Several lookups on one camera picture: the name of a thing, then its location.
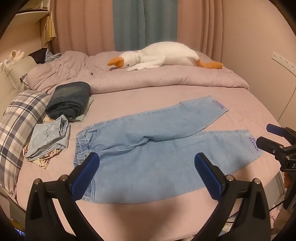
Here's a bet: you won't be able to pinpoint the folded dark denim jeans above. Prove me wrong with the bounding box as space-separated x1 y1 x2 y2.
45 82 91 120

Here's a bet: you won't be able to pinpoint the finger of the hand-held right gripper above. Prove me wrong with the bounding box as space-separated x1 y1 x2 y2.
257 137 285 160
266 124 296 145

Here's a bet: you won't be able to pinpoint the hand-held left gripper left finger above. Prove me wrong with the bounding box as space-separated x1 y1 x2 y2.
25 152 109 241

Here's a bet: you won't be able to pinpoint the wall shelf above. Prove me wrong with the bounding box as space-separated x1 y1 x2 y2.
16 0 52 24

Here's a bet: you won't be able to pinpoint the plaid shirt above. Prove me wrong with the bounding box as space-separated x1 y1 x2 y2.
44 49 63 63

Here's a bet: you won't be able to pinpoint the white wall socket strip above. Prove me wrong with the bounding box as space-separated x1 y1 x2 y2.
272 51 296 74

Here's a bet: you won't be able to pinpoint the bed with pink sheet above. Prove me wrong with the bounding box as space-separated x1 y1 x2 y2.
14 50 292 232

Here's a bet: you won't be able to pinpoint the folded pale green cloth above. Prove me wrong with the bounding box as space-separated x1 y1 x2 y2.
69 96 94 123

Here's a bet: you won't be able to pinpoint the teal curtain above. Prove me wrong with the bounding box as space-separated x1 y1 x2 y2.
112 0 179 52

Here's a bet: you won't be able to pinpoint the beige pillow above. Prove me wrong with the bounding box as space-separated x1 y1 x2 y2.
3 56 37 92

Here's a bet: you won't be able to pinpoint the pink curtain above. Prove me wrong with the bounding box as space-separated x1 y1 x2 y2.
50 0 116 56
176 0 224 61

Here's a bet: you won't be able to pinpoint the folded floral cloth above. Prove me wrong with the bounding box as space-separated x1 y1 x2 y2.
23 141 63 170

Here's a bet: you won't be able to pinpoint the pink duvet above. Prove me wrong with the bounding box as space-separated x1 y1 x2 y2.
24 50 250 94

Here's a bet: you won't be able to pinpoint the plaid pillow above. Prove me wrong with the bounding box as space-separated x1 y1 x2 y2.
0 90 52 194

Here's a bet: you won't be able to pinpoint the white plush goose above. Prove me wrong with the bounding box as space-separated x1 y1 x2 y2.
107 42 225 72

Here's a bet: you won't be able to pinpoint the dark garment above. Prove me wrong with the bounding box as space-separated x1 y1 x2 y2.
28 48 48 64

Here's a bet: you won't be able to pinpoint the white plush bunny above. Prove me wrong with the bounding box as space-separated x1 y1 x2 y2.
0 49 25 70

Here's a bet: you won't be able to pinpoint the yellow fringed hanging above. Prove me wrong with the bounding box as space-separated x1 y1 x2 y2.
44 13 57 44

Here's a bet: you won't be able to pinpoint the light blue denim pants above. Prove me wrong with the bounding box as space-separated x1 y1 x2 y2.
73 95 264 204

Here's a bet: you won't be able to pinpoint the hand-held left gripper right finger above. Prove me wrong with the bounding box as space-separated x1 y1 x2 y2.
192 152 271 241

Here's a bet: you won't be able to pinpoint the folded small light blue jeans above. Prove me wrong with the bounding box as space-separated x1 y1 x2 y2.
23 116 70 161

